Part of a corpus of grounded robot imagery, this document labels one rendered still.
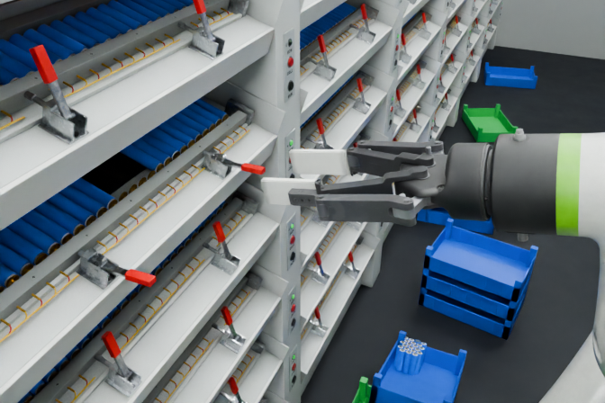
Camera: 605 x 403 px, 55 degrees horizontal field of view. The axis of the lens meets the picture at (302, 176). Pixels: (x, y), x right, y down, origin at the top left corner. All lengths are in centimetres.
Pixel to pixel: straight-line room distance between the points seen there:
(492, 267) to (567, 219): 146
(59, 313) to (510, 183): 48
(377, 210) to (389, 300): 150
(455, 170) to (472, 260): 146
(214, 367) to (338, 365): 78
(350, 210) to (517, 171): 15
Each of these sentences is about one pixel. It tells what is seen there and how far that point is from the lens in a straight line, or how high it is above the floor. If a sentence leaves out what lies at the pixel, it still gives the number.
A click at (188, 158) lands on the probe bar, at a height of 97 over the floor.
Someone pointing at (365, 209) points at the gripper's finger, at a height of 108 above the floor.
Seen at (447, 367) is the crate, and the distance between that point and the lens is 186.
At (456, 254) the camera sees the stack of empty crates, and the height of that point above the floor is 16.
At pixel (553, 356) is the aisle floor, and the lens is 201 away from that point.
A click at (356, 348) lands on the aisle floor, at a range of 188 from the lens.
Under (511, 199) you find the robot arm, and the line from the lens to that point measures 54.
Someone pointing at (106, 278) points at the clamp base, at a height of 94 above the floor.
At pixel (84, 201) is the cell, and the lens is 79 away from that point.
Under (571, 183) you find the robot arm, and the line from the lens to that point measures 53.
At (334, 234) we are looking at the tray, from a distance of 168.
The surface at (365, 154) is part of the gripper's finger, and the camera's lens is 64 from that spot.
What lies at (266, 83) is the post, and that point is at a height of 102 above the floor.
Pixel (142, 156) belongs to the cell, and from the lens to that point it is 87.
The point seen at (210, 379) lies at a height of 55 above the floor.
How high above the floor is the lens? 138
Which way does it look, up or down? 31 degrees down
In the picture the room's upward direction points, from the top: straight up
